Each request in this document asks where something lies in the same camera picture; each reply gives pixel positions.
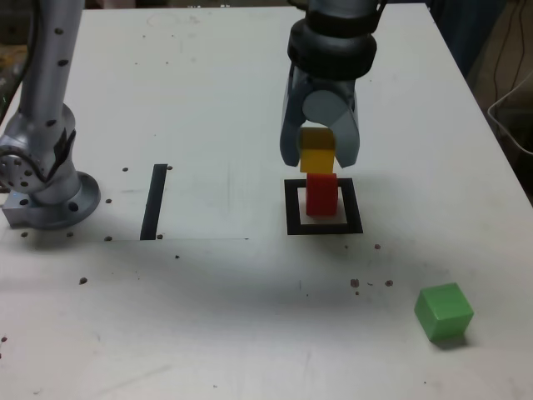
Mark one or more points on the green cube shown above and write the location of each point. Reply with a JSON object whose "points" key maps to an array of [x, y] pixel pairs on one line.
{"points": [[443, 312]]}

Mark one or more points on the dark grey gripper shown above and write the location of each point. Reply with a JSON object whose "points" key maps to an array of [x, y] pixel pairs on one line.
{"points": [[333, 84]]}

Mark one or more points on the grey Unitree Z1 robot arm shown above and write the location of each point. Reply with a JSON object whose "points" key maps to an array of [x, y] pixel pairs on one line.
{"points": [[46, 62]]}

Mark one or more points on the black tape square outline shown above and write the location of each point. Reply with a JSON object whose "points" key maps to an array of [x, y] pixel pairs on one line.
{"points": [[325, 229]]}

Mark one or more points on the yellow cube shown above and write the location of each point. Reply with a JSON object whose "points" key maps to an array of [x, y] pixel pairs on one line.
{"points": [[316, 156]]}

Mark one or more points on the red cube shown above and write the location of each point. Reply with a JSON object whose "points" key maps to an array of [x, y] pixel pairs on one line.
{"points": [[320, 196]]}

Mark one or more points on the black tape strip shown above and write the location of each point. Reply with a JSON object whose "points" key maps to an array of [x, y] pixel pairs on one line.
{"points": [[153, 204]]}

